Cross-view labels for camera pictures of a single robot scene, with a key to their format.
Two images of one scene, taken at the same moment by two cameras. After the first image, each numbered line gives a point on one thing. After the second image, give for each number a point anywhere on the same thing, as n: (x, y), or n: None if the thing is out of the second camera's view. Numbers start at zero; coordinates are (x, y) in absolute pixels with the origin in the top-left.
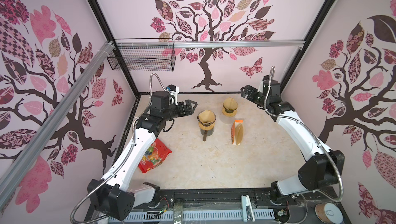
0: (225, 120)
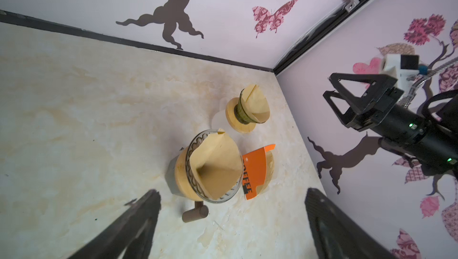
0: (219, 120)
